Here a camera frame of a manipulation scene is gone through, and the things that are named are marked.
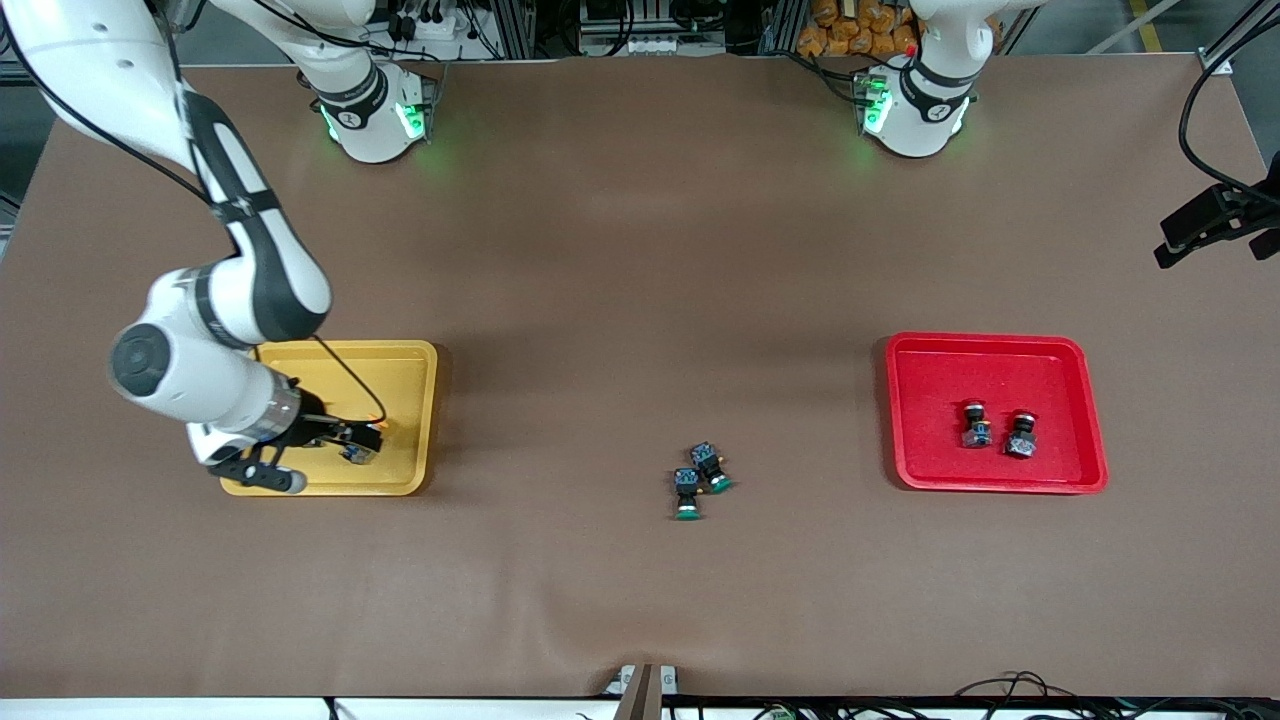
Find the red push button switch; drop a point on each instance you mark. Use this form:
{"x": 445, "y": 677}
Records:
{"x": 977, "y": 430}
{"x": 1020, "y": 440}

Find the aluminium frame post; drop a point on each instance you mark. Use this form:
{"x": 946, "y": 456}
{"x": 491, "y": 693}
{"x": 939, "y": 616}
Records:
{"x": 515, "y": 30}
{"x": 780, "y": 28}

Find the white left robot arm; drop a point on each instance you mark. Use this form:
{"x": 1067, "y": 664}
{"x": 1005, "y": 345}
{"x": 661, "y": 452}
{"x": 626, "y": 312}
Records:
{"x": 915, "y": 125}

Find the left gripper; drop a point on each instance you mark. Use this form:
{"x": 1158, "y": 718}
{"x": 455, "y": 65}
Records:
{"x": 1208, "y": 213}

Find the dark electronics unit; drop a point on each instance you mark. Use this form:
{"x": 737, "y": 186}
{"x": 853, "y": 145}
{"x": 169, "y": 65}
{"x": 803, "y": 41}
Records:
{"x": 630, "y": 45}

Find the brown table mat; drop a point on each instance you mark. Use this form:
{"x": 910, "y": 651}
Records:
{"x": 600, "y": 250}

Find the yellow push button switch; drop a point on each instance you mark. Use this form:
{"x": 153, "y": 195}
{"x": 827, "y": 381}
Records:
{"x": 376, "y": 427}

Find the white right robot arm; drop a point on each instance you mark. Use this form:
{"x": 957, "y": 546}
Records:
{"x": 180, "y": 375}

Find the yellow plastic tray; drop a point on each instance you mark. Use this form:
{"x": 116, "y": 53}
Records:
{"x": 400, "y": 380}

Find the white power strip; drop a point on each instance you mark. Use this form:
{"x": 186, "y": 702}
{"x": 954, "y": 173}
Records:
{"x": 440, "y": 28}

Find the green push button switch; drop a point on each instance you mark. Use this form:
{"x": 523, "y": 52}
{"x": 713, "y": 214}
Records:
{"x": 708, "y": 462}
{"x": 687, "y": 485}

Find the metal clamp bracket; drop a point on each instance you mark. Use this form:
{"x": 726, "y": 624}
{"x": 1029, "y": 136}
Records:
{"x": 640, "y": 695}

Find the aluminium frame strut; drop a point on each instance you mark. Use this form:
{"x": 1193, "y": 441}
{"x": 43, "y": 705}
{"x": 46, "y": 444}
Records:
{"x": 1215, "y": 62}

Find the red plastic tray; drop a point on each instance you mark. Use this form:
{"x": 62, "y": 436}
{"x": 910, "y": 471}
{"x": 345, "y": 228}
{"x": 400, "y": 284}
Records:
{"x": 930, "y": 400}

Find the orange bags pile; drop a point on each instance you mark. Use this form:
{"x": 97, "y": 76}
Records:
{"x": 840, "y": 35}

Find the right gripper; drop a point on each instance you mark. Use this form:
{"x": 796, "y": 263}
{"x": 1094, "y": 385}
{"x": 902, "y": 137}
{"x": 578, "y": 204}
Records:
{"x": 312, "y": 429}

